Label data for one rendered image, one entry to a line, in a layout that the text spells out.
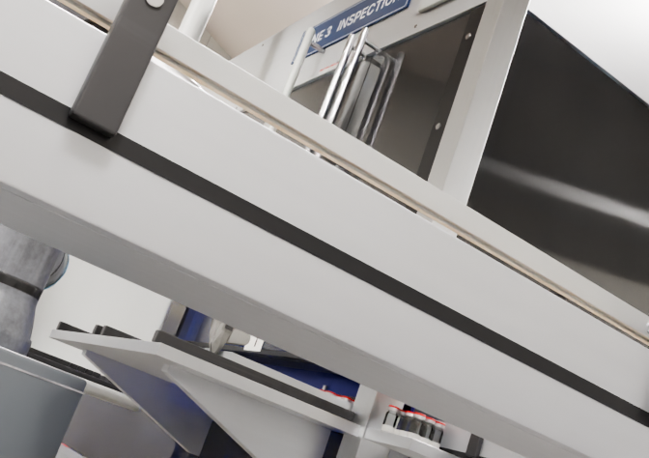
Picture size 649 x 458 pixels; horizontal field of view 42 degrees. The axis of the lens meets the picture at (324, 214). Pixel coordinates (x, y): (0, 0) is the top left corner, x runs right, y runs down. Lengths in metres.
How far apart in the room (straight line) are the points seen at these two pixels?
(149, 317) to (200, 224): 1.93
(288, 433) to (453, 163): 0.59
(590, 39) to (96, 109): 1.63
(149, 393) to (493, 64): 1.03
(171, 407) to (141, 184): 1.56
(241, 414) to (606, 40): 1.15
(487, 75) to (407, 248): 1.23
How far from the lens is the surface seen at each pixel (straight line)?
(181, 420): 1.99
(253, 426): 1.50
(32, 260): 1.32
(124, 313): 2.36
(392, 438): 1.43
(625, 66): 2.04
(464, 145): 1.65
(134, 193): 0.44
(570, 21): 1.94
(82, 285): 2.33
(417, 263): 0.52
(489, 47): 1.75
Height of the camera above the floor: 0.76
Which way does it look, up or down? 17 degrees up
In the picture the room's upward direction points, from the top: 20 degrees clockwise
